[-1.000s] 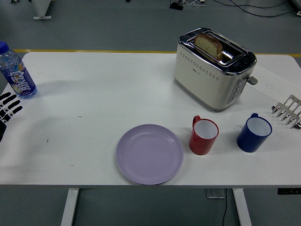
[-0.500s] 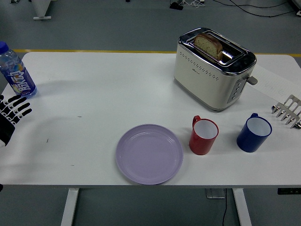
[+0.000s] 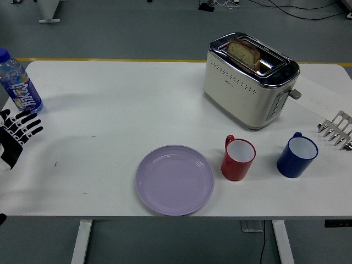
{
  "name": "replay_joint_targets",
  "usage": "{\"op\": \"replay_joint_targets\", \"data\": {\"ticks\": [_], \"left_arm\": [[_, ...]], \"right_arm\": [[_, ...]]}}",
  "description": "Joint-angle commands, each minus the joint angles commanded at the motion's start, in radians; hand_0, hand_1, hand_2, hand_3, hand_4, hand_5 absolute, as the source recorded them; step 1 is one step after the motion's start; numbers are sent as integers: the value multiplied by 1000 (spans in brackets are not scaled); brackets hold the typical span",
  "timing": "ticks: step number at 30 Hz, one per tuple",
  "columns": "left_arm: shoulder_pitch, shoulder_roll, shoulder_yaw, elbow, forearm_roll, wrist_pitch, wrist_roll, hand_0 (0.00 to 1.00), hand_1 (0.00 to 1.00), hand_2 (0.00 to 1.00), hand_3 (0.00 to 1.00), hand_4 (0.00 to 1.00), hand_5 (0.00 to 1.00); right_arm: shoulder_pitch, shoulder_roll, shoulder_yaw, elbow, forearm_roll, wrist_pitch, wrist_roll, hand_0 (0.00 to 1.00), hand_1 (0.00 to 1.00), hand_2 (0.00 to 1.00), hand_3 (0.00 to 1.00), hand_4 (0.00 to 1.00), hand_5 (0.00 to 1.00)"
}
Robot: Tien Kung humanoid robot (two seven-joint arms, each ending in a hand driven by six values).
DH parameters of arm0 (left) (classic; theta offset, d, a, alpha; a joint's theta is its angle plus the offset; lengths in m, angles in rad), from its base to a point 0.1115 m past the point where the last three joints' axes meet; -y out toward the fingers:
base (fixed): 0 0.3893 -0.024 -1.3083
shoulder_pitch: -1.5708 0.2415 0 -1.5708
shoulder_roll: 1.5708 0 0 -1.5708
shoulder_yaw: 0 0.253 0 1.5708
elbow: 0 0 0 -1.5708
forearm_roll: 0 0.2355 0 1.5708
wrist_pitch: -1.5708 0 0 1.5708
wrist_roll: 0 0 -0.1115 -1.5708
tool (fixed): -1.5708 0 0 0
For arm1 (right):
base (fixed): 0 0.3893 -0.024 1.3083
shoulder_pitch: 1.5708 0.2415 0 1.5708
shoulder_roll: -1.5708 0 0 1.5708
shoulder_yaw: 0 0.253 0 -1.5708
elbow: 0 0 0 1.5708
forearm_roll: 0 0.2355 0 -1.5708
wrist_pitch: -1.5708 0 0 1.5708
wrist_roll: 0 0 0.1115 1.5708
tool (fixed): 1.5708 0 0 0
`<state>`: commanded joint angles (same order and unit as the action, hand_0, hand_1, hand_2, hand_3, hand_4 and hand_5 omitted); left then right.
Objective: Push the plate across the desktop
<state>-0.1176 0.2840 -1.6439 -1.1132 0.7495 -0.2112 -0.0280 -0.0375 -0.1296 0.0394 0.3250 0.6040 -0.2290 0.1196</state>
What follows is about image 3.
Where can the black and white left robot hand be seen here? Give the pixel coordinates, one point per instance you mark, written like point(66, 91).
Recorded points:
point(13, 132)

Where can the purple plate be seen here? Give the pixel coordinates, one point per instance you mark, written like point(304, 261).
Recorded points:
point(174, 180)

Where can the blue-capped drink bottle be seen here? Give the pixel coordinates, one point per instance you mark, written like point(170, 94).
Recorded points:
point(23, 90)

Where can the white background table foot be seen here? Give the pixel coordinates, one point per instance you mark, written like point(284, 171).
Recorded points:
point(49, 11)

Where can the white table leg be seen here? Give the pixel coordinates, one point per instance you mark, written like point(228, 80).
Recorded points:
point(82, 242)
point(283, 242)

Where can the red mug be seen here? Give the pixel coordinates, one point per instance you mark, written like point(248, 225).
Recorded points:
point(235, 167)

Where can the cream and chrome toaster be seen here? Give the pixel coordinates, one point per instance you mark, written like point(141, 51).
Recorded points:
point(239, 93)

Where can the black floor device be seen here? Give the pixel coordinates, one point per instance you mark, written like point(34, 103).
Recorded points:
point(206, 7)

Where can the bread slice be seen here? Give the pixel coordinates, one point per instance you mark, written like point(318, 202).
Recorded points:
point(243, 53)

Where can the grey box under table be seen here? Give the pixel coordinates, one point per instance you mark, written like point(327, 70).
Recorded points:
point(251, 226)

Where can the blue mug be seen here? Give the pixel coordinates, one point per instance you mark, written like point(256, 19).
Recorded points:
point(292, 166)

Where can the white paper sheet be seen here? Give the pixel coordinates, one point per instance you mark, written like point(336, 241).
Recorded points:
point(321, 96)

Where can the silver metal toast rack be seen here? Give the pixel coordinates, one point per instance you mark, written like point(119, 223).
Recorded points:
point(339, 129)

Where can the black table control panel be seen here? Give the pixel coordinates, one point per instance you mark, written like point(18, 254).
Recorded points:
point(338, 223)

